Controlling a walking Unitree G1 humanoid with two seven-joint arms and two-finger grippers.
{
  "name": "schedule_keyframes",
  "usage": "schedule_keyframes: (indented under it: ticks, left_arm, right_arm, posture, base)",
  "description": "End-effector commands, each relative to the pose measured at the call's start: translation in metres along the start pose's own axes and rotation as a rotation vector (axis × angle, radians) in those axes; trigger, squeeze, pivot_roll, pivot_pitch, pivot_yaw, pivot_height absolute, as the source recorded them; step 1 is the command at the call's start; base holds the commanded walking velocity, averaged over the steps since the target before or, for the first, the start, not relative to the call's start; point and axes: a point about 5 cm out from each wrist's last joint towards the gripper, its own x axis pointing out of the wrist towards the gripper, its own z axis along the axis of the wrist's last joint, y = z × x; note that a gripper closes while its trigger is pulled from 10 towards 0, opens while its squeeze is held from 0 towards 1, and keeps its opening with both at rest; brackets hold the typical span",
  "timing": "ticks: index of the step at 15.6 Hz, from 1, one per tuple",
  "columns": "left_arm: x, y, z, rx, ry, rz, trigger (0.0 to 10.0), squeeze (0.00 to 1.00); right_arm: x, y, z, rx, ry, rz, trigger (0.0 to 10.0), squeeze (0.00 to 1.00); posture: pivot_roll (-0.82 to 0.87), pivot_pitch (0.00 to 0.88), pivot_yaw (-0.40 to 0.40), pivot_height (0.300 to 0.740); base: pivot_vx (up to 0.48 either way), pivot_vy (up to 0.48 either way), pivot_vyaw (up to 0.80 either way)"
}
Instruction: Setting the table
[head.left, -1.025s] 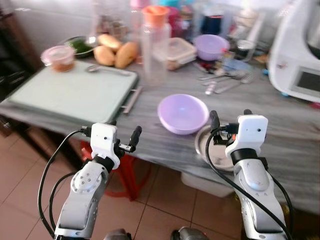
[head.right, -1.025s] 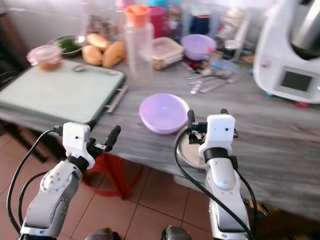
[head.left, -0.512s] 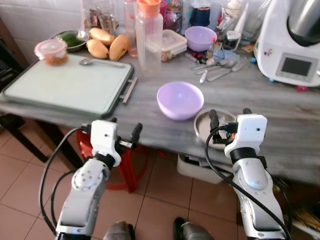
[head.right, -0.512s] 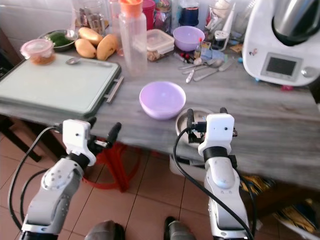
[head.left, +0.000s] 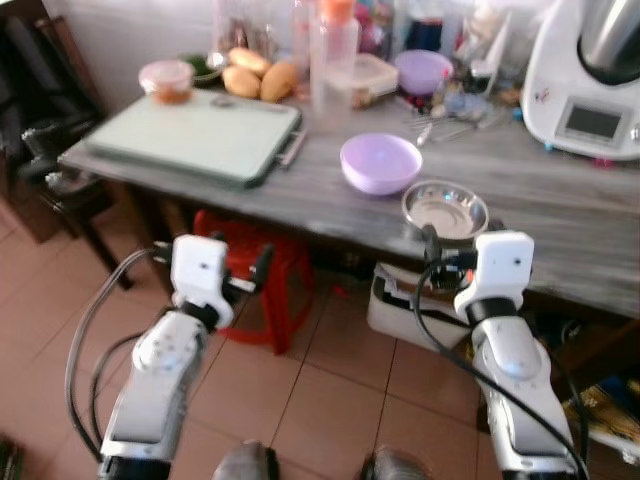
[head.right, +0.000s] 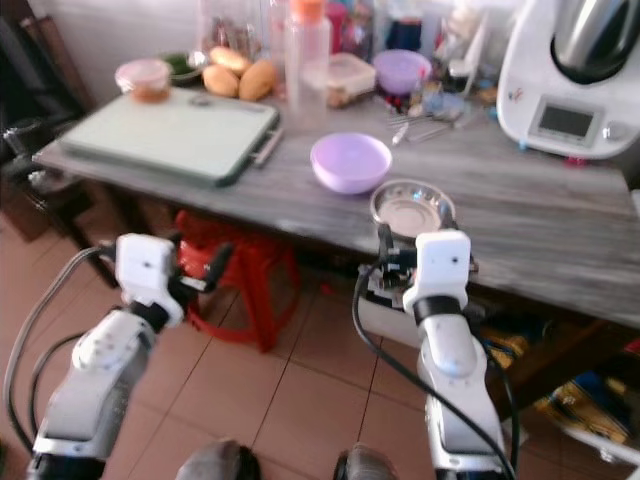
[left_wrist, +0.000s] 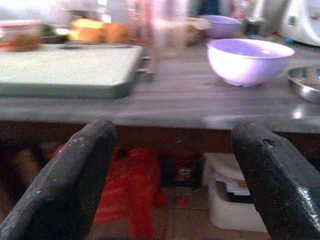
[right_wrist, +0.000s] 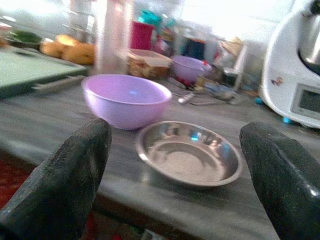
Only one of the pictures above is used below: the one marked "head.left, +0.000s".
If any green bowl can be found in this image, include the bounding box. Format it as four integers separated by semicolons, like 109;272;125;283
180;52;229;86

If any clear plastic food box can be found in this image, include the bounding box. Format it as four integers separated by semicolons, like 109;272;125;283
345;53;399;109

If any white kitchen cooking machine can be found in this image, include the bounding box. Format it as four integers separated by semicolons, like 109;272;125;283
520;0;640;163

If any black chair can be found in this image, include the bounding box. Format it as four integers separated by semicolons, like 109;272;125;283
0;15;131;291

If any grey left robot foot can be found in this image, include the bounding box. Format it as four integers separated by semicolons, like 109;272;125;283
212;440;281;480

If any clear glass jar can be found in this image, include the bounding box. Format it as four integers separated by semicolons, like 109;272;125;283
215;0;276;51

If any purple plastic bowl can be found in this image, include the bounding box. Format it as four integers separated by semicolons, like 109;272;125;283
393;50;454;97
340;133;424;196

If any golden bread roll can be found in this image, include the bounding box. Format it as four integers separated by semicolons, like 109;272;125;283
228;47;273;76
260;62;301;103
222;66;263;99

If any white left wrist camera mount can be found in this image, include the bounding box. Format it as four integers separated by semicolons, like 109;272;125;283
170;235;233;313

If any pale green cutting board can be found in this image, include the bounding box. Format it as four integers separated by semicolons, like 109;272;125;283
83;90;306;191

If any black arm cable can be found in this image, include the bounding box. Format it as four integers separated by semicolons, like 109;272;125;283
412;255;591;480
63;245;176;461

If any red plastic stool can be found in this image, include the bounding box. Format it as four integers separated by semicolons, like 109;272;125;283
192;210;313;356

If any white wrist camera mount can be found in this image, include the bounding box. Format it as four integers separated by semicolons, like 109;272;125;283
455;232;535;316
170;235;233;313

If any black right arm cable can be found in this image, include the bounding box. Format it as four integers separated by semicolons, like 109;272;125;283
412;255;591;480

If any white plastic storage box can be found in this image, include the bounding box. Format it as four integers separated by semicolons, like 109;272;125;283
367;262;471;351

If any grey right robot foot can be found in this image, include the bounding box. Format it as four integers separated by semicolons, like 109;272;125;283
360;445;436;480

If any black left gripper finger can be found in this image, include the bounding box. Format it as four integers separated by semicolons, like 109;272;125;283
250;244;277;293

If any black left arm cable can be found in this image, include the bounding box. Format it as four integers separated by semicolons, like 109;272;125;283
63;245;176;461

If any yellow and blue bag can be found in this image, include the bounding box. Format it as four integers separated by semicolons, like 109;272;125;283
565;375;640;456

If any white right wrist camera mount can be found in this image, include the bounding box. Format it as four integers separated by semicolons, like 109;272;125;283
455;232;535;316

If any round stainless steel plate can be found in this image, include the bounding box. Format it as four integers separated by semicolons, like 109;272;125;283
402;180;491;243

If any clear bottle with orange cap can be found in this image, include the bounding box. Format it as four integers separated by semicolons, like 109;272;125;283
310;0;359;109

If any dark wooden table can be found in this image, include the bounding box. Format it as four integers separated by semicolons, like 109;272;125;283
58;85;640;321

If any grey robot foot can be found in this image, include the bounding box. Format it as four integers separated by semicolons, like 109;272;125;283
360;445;436;480
212;440;281;480

